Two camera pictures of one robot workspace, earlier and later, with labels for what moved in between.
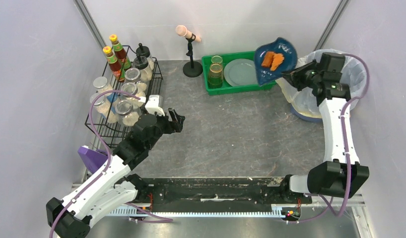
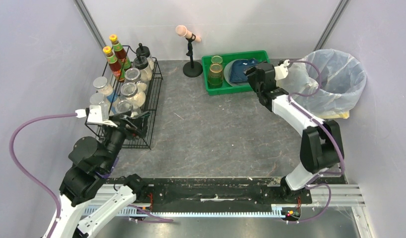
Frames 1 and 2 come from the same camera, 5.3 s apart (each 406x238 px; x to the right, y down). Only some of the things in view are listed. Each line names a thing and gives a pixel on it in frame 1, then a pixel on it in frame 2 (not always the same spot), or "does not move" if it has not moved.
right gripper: x=300 y=75 → x=256 y=78
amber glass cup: x=216 y=75 does not move
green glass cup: x=217 y=59 does not move
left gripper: x=171 y=121 → x=126 y=124
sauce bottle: x=122 y=55 does not move
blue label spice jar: x=101 y=84 does not move
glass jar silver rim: x=131 y=88 does not move
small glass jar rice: x=133 y=75 does not move
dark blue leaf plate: x=280 y=46 → x=237 y=66
